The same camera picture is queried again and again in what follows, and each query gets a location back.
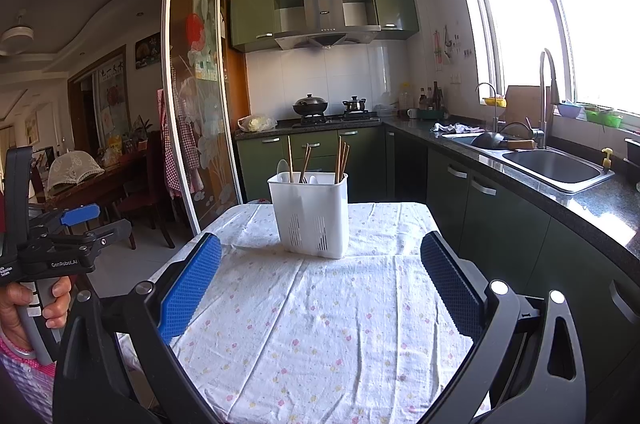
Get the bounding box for brown chopstick red end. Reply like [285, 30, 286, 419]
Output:
[286, 135, 294, 184]

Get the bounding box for brown wooden chopstick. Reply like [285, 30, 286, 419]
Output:
[298, 144, 314, 184]

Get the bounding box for light bamboo chopstick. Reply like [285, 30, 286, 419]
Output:
[338, 141, 350, 182]
[334, 134, 343, 184]

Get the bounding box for green kitchen cabinets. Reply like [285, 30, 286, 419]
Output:
[235, 121, 639, 423]

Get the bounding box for chrome kitchen faucet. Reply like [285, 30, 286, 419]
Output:
[537, 48, 560, 149]

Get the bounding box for person's left hand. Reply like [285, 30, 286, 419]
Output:
[1, 277, 72, 350]

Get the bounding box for dark wooden chair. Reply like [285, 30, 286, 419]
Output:
[113, 131, 175, 249]

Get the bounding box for pink patterned sleeve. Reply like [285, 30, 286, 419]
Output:
[1, 334, 56, 423]

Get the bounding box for red checkered apron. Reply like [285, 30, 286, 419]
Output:
[156, 87, 205, 200]

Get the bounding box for floral white tablecloth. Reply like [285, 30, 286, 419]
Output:
[171, 202, 472, 423]

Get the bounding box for glass sliding door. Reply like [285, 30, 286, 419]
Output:
[160, 0, 242, 233]

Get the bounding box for white plastic bag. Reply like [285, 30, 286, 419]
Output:
[238, 114, 278, 133]

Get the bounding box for white plastic spoon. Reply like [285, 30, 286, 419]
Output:
[277, 159, 290, 174]

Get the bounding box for stainless steel sink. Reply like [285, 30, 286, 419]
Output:
[500, 149, 614, 195]

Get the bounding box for white plastic utensil holder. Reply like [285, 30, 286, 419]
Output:
[268, 172, 349, 259]

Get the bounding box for black wok with lid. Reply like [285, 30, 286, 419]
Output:
[293, 94, 328, 117]

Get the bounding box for wooden cutting board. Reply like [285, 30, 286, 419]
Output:
[503, 85, 542, 127]

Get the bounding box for condiment bottles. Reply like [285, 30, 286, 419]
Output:
[419, 81, 444, 111]

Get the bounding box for steel range hood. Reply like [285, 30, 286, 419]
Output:
[273, 0, 382, 50]

